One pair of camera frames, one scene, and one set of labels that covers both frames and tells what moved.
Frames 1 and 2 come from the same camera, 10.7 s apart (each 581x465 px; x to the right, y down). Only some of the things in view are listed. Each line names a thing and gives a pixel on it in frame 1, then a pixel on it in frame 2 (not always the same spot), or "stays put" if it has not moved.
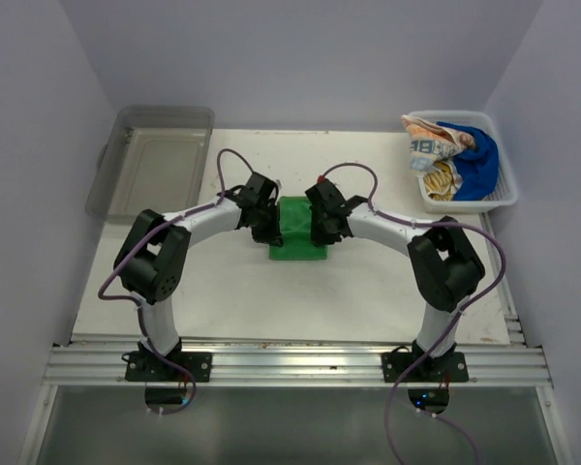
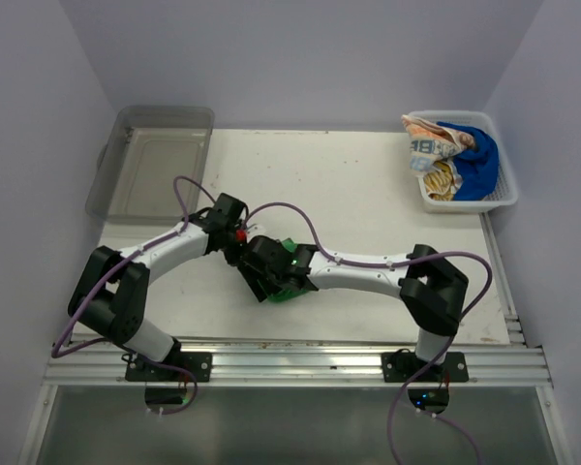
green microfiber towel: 295,229 to 287,294
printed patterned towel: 430,142 stays put
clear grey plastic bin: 154,158 stays put
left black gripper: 272,234 to 231,258
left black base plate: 147,366 stays put
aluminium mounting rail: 302,364 stays put
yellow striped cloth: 440,182 stays put
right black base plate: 445,366 stays put
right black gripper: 319,238 to 253,275
